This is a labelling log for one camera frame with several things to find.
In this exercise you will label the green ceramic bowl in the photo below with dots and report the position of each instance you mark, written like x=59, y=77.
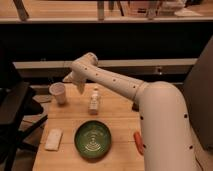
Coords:
x=93, y=139

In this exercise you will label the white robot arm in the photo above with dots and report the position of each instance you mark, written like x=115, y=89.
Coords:
x=164, y=118

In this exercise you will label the red chili pepper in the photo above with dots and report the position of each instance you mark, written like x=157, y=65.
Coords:
x=138, y=142

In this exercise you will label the black rectangular block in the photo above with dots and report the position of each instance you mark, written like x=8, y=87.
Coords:
x=135, y=107

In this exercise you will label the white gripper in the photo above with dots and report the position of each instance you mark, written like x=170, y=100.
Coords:
x=77, y=79

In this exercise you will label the small white bottle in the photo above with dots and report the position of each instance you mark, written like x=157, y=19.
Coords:
x=94, y=101

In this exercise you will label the black chair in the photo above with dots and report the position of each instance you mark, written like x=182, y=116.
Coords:
x=16, y=101

